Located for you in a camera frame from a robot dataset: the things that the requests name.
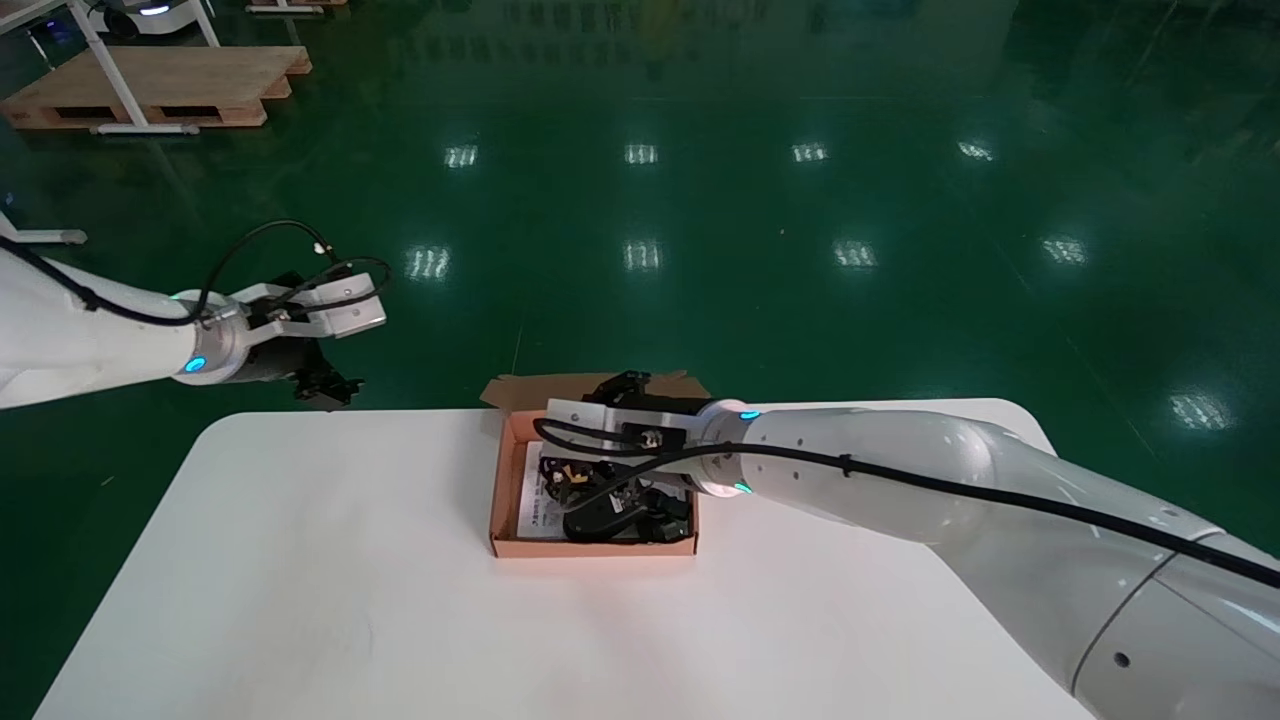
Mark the black cloth-covered right gripper body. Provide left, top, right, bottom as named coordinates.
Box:
left=585, top=370, right=711, bottom=417

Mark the black cloth-covered left gripper body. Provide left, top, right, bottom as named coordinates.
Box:
left=245, top=335, right=331, bottom=383

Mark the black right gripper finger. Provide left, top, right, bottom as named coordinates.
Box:
left=538, top=453, right=603, bottom=509
left=625, top=476, right=693, bottom=517

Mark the black wired computer mouse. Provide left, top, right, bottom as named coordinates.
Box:
left=563, top=498, right=651, bottom=544

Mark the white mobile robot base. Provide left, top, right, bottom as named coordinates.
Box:
left=85, top=0, right=216, bottom=41

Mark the open brown cardboard box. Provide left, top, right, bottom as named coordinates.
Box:
left=480, top=372, right=713, bottom=559

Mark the white printed instruction sheet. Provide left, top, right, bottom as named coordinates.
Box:
left=517, top=440, right=579, bottom=542

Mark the white table foot bar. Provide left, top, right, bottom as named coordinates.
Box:
left=0, top=210, right=89, bottom=248

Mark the large wooden pallet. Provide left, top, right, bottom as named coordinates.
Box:
left=0, top=45, right=313, bottom=132

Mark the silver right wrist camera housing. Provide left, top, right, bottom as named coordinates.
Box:
left=545, top=397, right=703, bottom=453

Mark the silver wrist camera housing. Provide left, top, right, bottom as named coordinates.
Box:
left=235, top=285, right=388, bottom=343
left=545, top=397, right=703, bottom=453

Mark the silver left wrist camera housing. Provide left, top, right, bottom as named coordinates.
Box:
left=235, top=285, right=388, bottom=343

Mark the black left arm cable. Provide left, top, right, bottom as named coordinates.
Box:
left=0, top=219, right=393, bottom=329

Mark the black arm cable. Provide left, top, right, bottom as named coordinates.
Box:
left=533, top=418, right=1280, bottom=591
left=0, top=219, right=393, bottom=329

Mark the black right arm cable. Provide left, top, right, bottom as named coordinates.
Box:
left=533, top=418, right=1280, bottom=591

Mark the white metal table frame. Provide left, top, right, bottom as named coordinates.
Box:
left=0, top=0, right=221, bottom=137

